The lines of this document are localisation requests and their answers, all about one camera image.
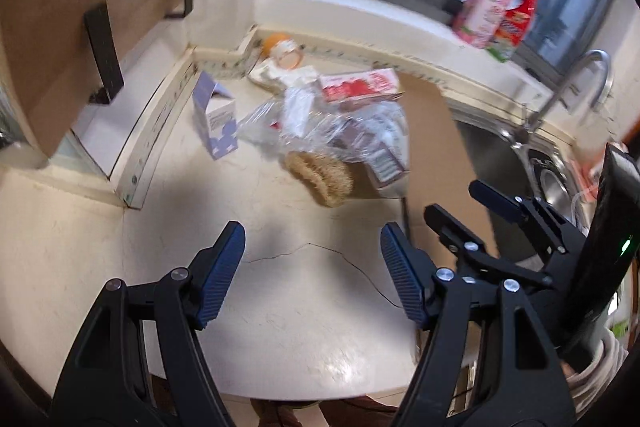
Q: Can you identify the tan loofah scrubber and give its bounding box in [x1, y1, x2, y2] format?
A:
[284, 152, 354, 208]

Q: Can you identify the large white brown milk carton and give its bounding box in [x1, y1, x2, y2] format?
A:
[334, 113, 409, 199]

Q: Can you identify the small purple white carton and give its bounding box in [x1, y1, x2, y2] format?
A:
[192, 72, 238, 160]

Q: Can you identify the clear plastic wrap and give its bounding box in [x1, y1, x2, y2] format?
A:
[238, 88, 409, 167]

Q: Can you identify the pink strawberry milk carton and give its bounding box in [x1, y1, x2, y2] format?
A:
[318, 68, 401, 103]

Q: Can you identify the chrome kitchen faucet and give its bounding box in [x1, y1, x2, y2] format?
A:
[500, 49, 614, 147]

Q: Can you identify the brown cardboard sheet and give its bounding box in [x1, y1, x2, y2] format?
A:
[398, 72, 498, 269]

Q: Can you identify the stainless steel sink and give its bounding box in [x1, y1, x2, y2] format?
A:
[451, 114, 591, 258]

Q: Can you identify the pink soap pump bottle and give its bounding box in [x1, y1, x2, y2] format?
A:
[452, 0, 511, 49]

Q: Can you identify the red spray bottle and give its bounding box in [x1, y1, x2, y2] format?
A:
[486, 0, 538, 63]

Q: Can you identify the orange capped small jar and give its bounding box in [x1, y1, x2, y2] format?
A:
[262, 34, 304, 70]

